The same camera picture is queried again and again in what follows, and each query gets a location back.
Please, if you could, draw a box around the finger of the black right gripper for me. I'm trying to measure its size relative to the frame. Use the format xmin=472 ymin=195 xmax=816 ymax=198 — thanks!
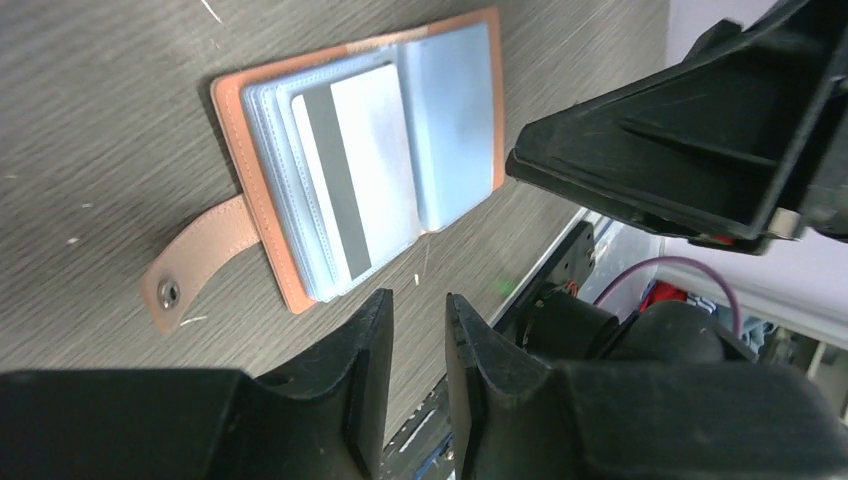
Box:
xmin=506 ymin=1 xmax=847 ymax=255

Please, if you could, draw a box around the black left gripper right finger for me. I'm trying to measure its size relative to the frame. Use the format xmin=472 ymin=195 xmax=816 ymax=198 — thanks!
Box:
xmin=445 ymin=294 xmax=847 ymax=479

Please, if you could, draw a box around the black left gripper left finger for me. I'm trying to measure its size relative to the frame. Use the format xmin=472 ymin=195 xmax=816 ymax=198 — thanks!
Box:
xmin=1 ymin=289 xmax=394 ymax=479

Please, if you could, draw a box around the tan leather card holder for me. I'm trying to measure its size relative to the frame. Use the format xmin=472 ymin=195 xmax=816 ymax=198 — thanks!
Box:
xmin=141 ymin=6 xmax=505 ymax=331

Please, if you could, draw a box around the white card with magnetic stripe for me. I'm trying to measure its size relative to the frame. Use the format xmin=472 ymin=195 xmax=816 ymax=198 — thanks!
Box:
xmin=290 ymin=63 xmax=422 ymax=290

